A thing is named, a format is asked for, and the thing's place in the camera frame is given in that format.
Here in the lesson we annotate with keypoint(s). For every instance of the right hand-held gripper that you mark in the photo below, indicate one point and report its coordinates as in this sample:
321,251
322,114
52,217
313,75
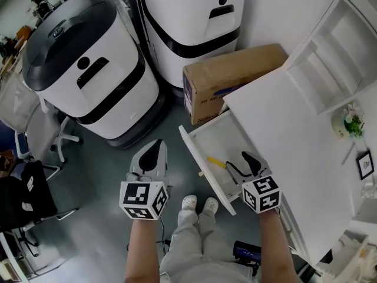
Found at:
262,194

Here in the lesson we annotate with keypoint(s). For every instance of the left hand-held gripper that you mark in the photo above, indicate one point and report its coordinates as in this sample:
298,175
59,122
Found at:
138,196

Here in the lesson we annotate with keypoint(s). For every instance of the white drawer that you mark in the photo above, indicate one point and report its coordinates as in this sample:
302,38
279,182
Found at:
218,137

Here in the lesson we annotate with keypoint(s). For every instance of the person's left forearm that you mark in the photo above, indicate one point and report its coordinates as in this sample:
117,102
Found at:
141,252

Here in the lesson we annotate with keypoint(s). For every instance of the person's right forearm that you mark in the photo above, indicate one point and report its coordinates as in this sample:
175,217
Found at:
277,246

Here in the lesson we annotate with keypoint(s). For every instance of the person's right white shoe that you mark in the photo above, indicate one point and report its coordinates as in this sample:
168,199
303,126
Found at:
211,205

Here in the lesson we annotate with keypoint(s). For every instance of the person's white shoe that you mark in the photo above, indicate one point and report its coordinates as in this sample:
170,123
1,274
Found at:
189,202
211,205

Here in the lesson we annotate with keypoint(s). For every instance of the person's left white shoe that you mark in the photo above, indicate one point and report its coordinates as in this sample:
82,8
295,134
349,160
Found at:
189,202

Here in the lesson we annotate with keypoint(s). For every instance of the white desk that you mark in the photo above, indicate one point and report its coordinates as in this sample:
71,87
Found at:
294,122

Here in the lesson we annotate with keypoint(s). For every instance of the black box with screen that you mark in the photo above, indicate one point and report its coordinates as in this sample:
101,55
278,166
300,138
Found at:
246,250

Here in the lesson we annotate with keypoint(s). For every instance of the white black-topped delivery robot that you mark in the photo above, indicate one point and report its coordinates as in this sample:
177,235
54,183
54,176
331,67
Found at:
94,93
182,22

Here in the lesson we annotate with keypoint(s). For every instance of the person's light grey outfit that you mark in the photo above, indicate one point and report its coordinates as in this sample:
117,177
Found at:
191,246

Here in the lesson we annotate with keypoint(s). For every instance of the brown cardboard box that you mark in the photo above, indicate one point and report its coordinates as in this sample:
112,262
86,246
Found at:
224,69

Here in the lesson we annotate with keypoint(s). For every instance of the potted plant with flowers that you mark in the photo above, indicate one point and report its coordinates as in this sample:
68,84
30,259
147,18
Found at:
352,122

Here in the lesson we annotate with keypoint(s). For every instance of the white shelf cabinet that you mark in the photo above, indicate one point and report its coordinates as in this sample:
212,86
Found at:
324,78

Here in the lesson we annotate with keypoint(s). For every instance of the clear glass item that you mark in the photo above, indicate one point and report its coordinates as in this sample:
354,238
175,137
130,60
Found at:
369,190

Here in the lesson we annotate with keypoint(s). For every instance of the white mesh office chair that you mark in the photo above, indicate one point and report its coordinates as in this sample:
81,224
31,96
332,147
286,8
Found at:
29,119

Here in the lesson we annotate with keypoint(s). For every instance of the black office chair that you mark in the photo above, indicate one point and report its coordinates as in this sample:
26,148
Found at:
26,193

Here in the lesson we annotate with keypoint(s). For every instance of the white storage box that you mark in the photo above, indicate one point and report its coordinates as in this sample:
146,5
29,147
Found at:
353,261

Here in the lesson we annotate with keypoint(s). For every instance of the black picture frame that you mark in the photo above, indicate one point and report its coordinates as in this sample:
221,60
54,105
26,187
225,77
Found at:
365,165

